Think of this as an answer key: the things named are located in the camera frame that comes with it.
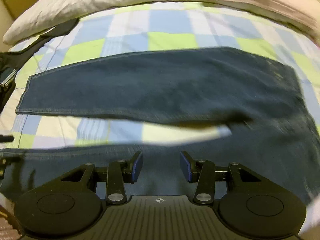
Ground checkered bed sheet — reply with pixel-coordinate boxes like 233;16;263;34
0;1;320;157

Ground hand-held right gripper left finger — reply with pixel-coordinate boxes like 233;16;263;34
60;151;144;205

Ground striped white duvet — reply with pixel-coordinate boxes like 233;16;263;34
2;0;320;48

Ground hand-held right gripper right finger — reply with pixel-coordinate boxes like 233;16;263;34
179;151;262;205

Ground blue jeans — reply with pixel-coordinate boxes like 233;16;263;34
0;46;320;205

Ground black cloth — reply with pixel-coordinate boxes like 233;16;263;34
0;19;81;115

